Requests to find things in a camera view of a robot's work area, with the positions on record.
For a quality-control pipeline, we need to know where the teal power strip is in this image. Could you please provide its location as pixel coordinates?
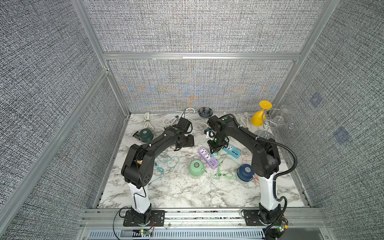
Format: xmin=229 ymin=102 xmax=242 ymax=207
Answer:
xmin=222 ymin=144 xmax=242 ymax=159

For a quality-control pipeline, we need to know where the clear wine glass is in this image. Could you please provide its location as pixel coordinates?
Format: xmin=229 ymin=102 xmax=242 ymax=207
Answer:
xmin=271 ymin=116 xmax=286 ymax=127

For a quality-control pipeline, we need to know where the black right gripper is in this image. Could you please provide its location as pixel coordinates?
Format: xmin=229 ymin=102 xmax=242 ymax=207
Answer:
xmin=206 ymin=133 xmax=226 ymax=153

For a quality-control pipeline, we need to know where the white power cord right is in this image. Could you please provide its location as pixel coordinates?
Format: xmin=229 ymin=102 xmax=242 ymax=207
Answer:
xmin=238 ymin=112 xmax=253 ymax=130

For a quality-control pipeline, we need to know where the white power cord left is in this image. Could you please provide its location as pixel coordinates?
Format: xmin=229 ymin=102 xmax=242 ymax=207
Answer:
xmin=142 ymin=112 xmax=155 ymax=132

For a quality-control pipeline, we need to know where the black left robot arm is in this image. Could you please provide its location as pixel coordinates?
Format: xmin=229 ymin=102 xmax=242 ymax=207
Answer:
xmin=121 ymin=118 xmax=195 ymax=225

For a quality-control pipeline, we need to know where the black grinder blade lid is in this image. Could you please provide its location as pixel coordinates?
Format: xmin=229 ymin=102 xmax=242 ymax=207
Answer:
xmin=198 ymin=107 xmax=213 ymax=119

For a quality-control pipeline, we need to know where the chrome wire glass rack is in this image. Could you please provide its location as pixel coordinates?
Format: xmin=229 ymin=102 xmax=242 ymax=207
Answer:
xmin=255 ymin=105 xmax=295 ymax=140

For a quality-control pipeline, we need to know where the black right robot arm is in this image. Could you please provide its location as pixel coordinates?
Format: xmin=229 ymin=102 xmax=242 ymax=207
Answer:
xmin=208 ymin=114 xmax=298 ymax=228

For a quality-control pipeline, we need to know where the white power cord middle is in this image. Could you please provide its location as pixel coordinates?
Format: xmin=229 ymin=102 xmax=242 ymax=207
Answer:
xmin=163 ymin=107 xmax=196 ymax=128

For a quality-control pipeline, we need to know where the white power cord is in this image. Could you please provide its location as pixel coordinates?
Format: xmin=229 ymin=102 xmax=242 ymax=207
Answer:
xmin=142 ymin=112 xmax=155 ymax=132
xmin=163 ymin=107 xmax=196 ymax=128
xmin=238 ymin=112 xmax=253 ymax=130

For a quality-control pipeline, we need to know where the dark green meat grinder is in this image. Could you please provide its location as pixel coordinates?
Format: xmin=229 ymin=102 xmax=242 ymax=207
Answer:
xmin=133 ymin=128 xmax=154 ymax=143

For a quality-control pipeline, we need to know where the light green charging cable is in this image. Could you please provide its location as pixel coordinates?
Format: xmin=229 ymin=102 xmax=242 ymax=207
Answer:
xmin=212 ymin=157 xmax=241 ymax=181

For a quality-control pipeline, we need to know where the purple power strip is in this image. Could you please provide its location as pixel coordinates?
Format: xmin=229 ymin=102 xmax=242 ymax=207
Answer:
xmin=198 ymin=147 xmax=219 ymax=170

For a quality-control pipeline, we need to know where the teal charging cable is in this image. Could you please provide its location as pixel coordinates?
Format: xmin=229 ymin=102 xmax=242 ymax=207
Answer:
xmin=148 ymin=155 xmax=180 ymax=185

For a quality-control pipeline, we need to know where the yellow plastic goblet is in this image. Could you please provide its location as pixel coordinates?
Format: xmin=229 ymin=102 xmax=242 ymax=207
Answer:
xmin=251 ymin=100 xmax=273 ymax=127

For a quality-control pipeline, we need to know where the navy blue meat grinder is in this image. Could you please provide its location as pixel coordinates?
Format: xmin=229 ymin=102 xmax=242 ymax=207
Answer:
xmin=236 ymin=164 xmax=255 ymax=183

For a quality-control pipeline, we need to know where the light green meat grinder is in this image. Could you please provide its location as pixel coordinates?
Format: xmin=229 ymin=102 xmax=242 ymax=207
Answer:
xmin=189 ymin=160 xmax=206 ymax=179

